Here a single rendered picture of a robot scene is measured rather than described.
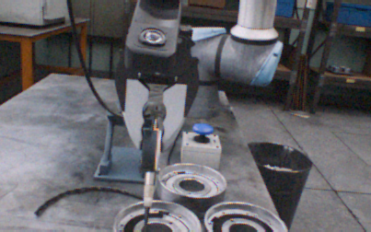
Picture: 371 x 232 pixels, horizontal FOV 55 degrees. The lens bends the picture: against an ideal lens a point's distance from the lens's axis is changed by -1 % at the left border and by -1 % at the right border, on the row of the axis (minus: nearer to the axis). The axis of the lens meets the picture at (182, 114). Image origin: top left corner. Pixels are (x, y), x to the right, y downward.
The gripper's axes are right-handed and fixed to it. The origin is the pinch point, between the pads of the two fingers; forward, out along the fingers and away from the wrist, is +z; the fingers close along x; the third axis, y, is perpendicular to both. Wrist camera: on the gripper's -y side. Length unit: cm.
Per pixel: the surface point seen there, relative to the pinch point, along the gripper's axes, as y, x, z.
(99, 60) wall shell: 402, 80, 73
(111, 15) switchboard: 379, 64, 15
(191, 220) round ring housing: -1.4, -6.0, 9.7
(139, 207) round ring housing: 0.5, 0.9, 9.6
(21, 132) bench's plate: 29.6, 27.7, 13.2
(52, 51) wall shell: 404, 138, 67
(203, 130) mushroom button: 21.6, -9.0, 6.0
